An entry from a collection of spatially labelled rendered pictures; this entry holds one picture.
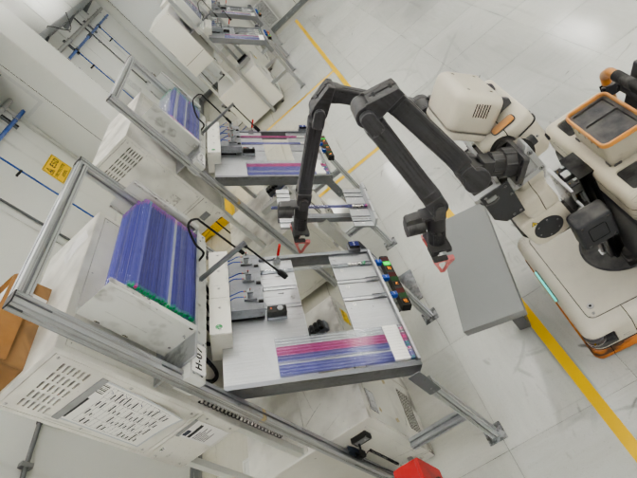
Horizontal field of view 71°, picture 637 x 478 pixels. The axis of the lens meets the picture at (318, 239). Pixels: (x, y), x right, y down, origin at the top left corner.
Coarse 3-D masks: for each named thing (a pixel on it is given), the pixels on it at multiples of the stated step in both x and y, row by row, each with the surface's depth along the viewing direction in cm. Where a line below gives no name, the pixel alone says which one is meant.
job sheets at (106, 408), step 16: (96, 384) 135; (112, 384) 137; (80, 400) 137; (96, 400) 139; (112, 400) 140; (128, 400) 142; (144, 400) 144; (64, 416) 141; (80, 416) 142; (96, 416) 143; (112, 416) 145; (128, 416) 146; (144, 416) 148; (160, 416) 150; (176, 416) 150; (112, 432) 150; (128, 432) 152; (144, 432) 154; (192, 432) 159; (208, 432) 161; (224, 432) 163
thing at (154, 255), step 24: (144, 216) 165; (168, 216) 179; (120, 240) 160; (144, 240) 156; (168, 240) 168; (120, 264) 146; (144, 264) 147; (168, 264) 158; (192, 264) 171; (144, 288) 139; (168, 288) 149; (192, 288) 160; (192, 312) 152
